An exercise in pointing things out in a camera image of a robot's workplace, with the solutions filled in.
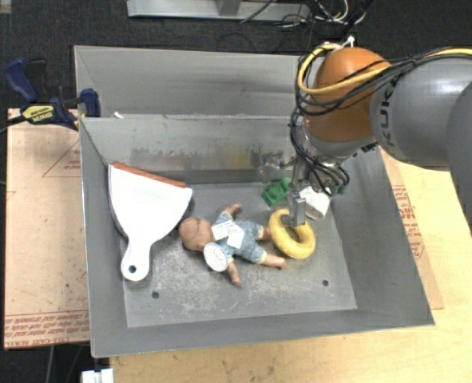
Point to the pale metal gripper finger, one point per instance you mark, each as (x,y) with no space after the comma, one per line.
(299,212)
(290,204)

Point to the green toy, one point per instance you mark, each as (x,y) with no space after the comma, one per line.
(275,193)

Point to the baby doll in blue clothes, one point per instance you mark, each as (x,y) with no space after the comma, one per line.
(239,235)

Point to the grey metal bin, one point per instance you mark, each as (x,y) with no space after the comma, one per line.
(239,297)

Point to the white scraper with red-brown edge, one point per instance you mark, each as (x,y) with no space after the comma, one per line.
(147,210)

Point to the brown cardboard board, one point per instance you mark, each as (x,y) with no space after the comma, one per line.
(44,230)

